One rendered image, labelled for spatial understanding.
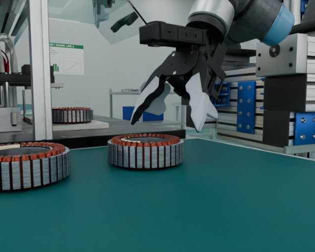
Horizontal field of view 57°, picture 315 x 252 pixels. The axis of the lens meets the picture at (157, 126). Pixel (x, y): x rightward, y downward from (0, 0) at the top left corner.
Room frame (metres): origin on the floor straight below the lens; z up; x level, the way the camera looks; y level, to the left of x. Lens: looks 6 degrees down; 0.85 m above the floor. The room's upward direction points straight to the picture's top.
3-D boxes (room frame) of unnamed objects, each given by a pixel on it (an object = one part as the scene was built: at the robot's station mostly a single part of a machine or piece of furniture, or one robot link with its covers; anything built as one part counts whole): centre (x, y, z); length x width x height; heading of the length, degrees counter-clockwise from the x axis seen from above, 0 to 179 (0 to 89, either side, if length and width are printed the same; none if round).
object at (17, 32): (0.80, 0.37, 1.03); 0.62 x 0.01 x 0.03; 31
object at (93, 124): (0.75, 0.22, 0.78); 0.15 x 0.15 x 0.01; 31
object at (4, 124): (0.67, 0.35, 0.80); 0.08 x 0.05 x 0.06; 31
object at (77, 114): (0.75, 0.22, 0.80); 0.11 x 0.11 x 0.04
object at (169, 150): (0.43, 0.02, 0.77); 0.11 x 0.11 x 0.04
